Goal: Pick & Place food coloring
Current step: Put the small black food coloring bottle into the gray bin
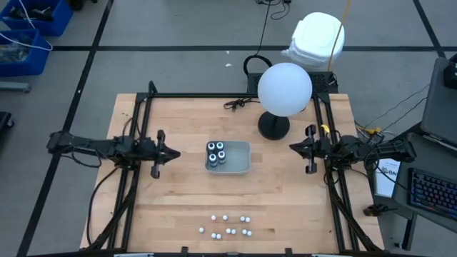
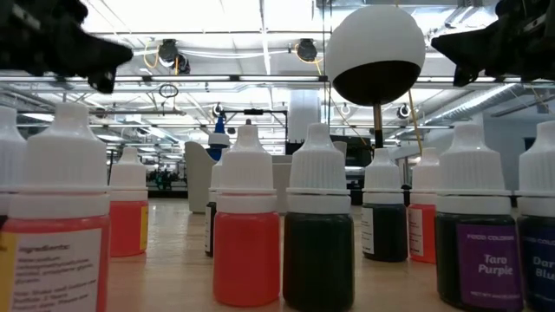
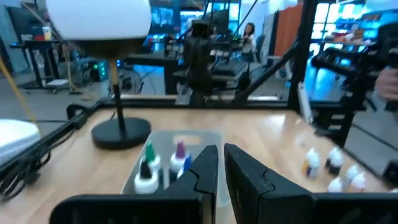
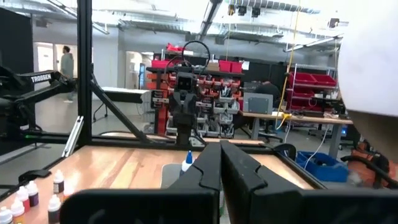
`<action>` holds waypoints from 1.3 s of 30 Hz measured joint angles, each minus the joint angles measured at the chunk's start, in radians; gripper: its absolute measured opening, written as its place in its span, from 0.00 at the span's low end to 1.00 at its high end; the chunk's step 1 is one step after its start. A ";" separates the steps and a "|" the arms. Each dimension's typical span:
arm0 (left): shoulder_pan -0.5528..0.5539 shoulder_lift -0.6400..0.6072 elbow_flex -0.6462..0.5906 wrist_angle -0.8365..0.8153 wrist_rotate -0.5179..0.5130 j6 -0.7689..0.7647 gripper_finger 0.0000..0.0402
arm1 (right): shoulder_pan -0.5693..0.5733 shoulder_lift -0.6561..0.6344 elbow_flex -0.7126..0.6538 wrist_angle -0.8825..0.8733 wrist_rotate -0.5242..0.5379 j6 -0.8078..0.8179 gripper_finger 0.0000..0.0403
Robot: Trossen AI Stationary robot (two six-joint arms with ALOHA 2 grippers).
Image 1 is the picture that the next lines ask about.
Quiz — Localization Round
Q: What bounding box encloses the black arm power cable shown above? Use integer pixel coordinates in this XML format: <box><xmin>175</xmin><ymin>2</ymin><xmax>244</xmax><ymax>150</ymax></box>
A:
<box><xmin>85</xmin><ymin>166</ymin><xmax>121</xmax><ymax>248</ymax></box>

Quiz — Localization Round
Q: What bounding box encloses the white plastic bucket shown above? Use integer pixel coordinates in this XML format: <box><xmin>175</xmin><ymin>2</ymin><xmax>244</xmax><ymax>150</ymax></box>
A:
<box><xmin>280</xmin><ymin>11</ymin><xmax>346</xmax><ymax>71</ymax></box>

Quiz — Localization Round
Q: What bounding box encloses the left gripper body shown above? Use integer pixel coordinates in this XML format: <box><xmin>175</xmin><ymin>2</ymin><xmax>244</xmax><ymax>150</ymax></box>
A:
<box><xmin>144</xmin><ymin>129</ymin><xmax>167</xmax><ymax>179</ymax></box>

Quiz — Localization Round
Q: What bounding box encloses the blue plastic storage bin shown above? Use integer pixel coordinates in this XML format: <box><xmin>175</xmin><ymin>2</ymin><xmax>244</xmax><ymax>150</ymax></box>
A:
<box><xmin>0</xmin><ymin>28</ymin><xmax>53</xmax><ymax>78</ymax></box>
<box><xmin>0</xmin><ymin>0</ymin><xmax>74</xmax><ymax>37</ymax></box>

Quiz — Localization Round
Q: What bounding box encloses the black lamp cable bundle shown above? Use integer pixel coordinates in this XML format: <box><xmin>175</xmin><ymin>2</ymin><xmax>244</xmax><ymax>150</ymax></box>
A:
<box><xmin>224</xmin><ymin>97</ymin><xmax>261</xmax><ymax>112</ymax></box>

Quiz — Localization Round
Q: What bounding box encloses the dark grey desk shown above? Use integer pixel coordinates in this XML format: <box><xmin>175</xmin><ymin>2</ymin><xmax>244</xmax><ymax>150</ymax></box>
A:
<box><xmin>391</xmin><ymin>131</ymin><xmax>457</xmax><ymax>235</ymax></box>

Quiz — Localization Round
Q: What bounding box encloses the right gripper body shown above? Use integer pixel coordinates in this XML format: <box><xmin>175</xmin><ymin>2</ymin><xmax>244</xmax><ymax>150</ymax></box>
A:
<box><xmin>306</xmin><ymin>124</ymin><xmax>335</xmax><ymax>175</ymax></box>

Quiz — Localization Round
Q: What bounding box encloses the yellow hanging cable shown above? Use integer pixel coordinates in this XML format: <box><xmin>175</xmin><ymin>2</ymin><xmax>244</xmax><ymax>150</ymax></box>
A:
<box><xmin>327</xmin><ymin>0</ymin><xmax>353</xmax><ymax>72</ymax></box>

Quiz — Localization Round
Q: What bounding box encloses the black floor equipment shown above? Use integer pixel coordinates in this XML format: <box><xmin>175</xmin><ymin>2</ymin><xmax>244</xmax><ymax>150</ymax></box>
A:
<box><xmin>0</xmin><ymin>111</ymin><xmax>15</xmax><ymax>131</ymax></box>

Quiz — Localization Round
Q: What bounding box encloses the grey metal floor bar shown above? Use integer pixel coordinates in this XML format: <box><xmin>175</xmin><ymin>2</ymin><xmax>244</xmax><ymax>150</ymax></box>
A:
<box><xmin>0</xmin><ymin>81</ymin><xmax>31</xmax><ymax>94</ymax></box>

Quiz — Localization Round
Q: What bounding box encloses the small black device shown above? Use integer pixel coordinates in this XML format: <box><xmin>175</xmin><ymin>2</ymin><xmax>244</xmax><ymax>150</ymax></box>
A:
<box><xmin>443</xmin><ymin>53</ymin><xmax>457</xmax><ymax>90</ymax></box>

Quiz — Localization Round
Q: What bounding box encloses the black floor cable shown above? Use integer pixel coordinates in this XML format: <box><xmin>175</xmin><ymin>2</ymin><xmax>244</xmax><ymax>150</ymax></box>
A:
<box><xmin>243</xmin><ymin>0</ymin><xmax>274</xmax><ymax>76</ymax></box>

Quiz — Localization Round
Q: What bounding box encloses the white globe table lamp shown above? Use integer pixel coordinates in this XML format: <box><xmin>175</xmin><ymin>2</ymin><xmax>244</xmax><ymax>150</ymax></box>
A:
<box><xmin>256</xmin><ymin>62</ymin><xmax>313</xmax><ymax>141</ymax></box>

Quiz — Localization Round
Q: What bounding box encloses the black backlit keyboard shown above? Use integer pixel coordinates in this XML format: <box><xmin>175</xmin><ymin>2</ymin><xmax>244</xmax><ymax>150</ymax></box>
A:
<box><xmin>408</xmin><ymin>167</ymin><xmax>457</xmax><ymax>221</ymax></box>

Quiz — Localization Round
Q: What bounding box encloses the grey plastic bin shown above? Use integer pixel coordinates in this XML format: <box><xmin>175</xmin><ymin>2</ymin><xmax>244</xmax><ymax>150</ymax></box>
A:
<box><xmin>204</xmin><ymin>140</ymin><xmax>252</xmax><ymax>176</ymax></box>

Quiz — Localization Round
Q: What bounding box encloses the black aluminium frame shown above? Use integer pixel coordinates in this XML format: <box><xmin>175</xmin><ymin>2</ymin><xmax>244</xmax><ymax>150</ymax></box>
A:
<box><xmin>80</xmin><ymin>80</ymin><xmax>386</xmax><ymax>253</ymax></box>

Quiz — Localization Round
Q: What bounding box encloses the black table clamp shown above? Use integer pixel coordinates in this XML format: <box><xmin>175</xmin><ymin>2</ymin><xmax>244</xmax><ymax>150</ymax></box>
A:
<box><xmin>363</xmin><ymin>203</ymin><xmax>398</xmax><ymax>218</ymax></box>

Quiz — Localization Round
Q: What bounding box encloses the grey flat panel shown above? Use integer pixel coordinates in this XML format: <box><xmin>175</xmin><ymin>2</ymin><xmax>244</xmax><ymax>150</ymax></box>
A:
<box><xmin>420</xmin><ymin>56</ymin><xmax>457</xmax><ymax>146</ymax></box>

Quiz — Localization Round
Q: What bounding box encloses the white paper sign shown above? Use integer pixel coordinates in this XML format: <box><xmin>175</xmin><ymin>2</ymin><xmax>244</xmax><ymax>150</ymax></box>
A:
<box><xmin>373</xmin><ymin>156</ymin><xmax>403</xmax><ymax>199</ymax></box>

